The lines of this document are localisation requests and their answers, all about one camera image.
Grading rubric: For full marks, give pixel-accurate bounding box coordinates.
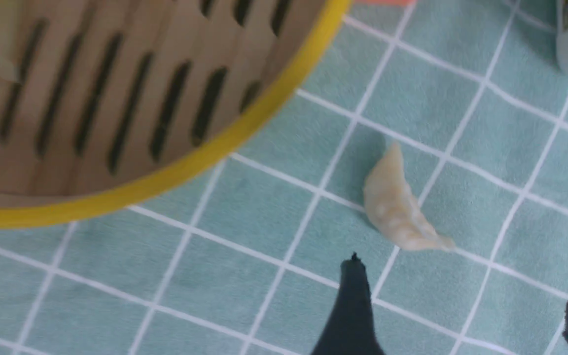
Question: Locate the cream dumpling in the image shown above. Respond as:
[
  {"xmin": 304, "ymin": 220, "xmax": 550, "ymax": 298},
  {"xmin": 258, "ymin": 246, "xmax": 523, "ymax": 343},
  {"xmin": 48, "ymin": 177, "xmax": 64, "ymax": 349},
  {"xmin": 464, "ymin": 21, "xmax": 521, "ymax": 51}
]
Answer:
[{"xmin": 363, "ymin": 142, "xmax": 456, "ymax": 251}]

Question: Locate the yellow bamboo steamer tray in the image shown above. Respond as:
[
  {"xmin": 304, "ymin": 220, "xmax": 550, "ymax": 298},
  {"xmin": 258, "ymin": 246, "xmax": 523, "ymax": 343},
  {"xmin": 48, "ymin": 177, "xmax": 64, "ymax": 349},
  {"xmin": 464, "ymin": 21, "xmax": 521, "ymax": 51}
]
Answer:
[{"xmin": 0, "ymin": 0, "xmax": 351, "ymax": 229}]

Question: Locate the green checkered tablecloth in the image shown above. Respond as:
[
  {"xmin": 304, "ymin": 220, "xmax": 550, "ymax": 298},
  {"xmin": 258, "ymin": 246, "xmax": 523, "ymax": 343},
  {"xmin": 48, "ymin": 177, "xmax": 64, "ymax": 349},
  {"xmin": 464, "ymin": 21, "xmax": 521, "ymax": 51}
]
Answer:
[{"xmin": 0, "ymin": 0, "xmax": 568, "ymax": 355}]

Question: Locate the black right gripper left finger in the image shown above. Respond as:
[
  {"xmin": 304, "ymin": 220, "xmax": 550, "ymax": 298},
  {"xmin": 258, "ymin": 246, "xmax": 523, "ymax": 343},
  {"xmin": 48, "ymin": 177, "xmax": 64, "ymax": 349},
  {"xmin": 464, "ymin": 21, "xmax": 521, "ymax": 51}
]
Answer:
[{"xmin": 312, "ymin": 252, "xmax": 385, "ymax": 355}]

